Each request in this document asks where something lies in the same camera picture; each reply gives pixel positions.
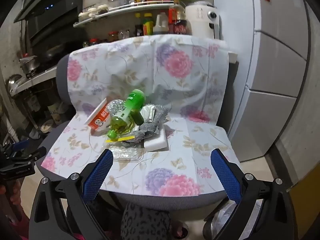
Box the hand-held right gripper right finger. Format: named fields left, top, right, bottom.
left=211, top=149, right=297, bottom=240

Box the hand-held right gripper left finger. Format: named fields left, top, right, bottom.
left=29, top=149, right=114, bottom=240

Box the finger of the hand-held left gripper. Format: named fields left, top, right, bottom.
left=0, top=140, right=29, bottom=157
left=10, top=147, right=47, bottom=164

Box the clear plastic bag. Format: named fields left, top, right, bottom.
left=215, top=200, right=263, bottom=240

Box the yellow plastic strip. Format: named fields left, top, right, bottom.
left=105, top=135, right=135, bottom=143

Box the orange and white carton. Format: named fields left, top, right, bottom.
left=85, top=98, right=112, bottom=132

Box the white sponge block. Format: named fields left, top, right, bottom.
left=144, top=124, right=168, bottom=152

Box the grey fluffy cloth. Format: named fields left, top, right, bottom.
left=122, top=104, right=168, bottom=143

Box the silver foil wrapper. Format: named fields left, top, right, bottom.
left=106, top=99, right=127, bottom=117

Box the green plastic bottle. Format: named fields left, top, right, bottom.
left=107, top=89, right=147, bottom=139

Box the white tissue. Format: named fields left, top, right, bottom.
left=141, top=105, right=157, bottom=122

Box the person's left hand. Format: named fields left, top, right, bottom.
left=9, top=180, right=23, bottom=205

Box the white bowl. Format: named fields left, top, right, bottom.
left=40, top=120, right=54, bottom=133

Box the clear plastic packaging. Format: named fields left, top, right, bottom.
left=105, top=137, right=144, bottom=164

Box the steel ladle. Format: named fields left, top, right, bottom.
left=7, top=74, right=23, bottom=97

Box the person's leopard print leg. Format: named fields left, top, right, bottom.
left=87, top=197, right=172, bottom=240

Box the white stove counter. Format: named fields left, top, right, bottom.
left=10, top=65, right=59, bottom=95

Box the grey office chair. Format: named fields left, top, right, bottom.
left=35, top=52, right=242, bottom=212

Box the steel cooking pot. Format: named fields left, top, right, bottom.
left=19, top=55, right=38, bottom=77

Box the black wok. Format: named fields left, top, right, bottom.
left=37, top=44, right=68, bottom=62

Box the floral covered chair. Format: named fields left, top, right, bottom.
left=41, top=34, right=242, bottom=198

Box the white refrigerator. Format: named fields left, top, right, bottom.
left=212, top=0, right=310, bottom=163

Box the dark soy sauce bottle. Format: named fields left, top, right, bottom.
left=135, top=13, right=143, bottom=37

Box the white air fryer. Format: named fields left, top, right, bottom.
left=185, top=1, right=222, bottom=39

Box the yellow and green bottle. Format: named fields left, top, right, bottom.
left=143, top=13, right=154, bottom=35

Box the white plastic jug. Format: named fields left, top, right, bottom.
left=153, top=12, right=168, bottom=35

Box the white corner shelf rack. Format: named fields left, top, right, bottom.
left=73, top=1, right=187, bottom=28

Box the large oil bottle red handle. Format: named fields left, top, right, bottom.
left=169, top=4, right=188, bottom=34

